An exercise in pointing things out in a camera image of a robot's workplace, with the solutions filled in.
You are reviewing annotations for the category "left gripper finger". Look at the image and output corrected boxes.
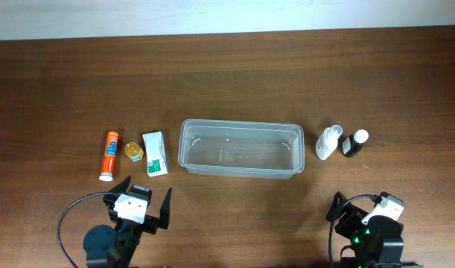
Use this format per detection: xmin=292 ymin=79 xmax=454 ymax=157
xmin=158 ymin=188 xmax=172 ymax=229
xmin=109 ymin=176 xmax=131 ymax=194

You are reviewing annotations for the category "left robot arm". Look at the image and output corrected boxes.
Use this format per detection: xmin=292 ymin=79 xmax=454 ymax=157
xmin=83 ymin=176 xmax=172 ymax=268

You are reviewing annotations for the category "orange effervescent tablet tube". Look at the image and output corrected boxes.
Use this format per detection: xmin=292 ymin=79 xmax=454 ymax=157
xmin=99 ymin=131 xmax=119 ymax=182

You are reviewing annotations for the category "white spray bottle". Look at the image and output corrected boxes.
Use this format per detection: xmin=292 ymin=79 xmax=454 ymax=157
xmin=315 ymin=125 xmax=343 ymax=160

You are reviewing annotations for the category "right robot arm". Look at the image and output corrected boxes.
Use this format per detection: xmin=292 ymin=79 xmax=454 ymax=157
xmin=325 ymin=191 xmax=422 ymax=268

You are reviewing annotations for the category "clear plastic container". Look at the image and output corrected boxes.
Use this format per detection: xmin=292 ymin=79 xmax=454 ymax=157
xmin=178 ymin=119 xmax=305 ymax=179

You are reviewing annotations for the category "small gold lid jar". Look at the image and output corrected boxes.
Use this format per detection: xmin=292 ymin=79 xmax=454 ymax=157
xmin=124 ymin=142 xmax=144 ymax=162

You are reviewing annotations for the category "dark bottle white cap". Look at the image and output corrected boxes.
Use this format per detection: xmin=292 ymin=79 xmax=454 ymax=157
xmin=342 ymin=130 xmax=369 ymax=158

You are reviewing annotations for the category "white green medicine box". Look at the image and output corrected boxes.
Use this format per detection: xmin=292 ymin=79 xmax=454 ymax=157
xmin=142 ymin=132 xmax=168 ymax=177

